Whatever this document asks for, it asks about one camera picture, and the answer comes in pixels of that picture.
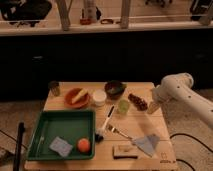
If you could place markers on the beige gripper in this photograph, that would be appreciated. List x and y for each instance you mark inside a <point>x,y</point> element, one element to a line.
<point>153,106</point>

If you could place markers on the dark grape bunch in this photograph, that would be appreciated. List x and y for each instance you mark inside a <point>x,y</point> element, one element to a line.
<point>138,102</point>

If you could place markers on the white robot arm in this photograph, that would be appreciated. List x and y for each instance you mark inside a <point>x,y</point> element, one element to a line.
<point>179,87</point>

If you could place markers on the light green cup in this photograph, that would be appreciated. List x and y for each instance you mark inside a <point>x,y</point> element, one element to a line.
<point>123,107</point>

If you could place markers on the white paper cup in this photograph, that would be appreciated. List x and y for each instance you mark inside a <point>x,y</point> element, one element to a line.
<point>99,97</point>

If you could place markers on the blue cloth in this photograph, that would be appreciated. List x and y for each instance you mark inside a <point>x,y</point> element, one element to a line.
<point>147,144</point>

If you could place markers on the dark green bowl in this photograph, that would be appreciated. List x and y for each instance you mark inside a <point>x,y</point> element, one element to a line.
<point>114,89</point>

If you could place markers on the silver fork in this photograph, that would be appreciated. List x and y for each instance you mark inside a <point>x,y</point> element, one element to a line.
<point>115,130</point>

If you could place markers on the yellow banana piece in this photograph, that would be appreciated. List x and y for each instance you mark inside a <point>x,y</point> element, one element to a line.
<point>80,94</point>

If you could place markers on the orange bowl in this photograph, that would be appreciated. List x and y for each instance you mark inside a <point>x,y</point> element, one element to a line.
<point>80,104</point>

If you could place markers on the orange fruit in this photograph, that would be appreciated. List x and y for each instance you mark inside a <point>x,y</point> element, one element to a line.
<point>83,145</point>

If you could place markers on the green plastic tray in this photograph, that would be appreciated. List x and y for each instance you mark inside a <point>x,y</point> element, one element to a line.
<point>68,125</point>

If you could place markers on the blue sponge in tray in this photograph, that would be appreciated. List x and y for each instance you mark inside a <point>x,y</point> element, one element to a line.
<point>62,147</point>

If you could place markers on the black pole stand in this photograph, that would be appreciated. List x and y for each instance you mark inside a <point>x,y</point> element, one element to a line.
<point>17,158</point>

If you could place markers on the black office chair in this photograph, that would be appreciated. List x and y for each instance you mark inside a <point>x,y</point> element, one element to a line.
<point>29,12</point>

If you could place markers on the wooden shelf rail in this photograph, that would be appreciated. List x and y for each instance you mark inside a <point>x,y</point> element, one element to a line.
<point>99,16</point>

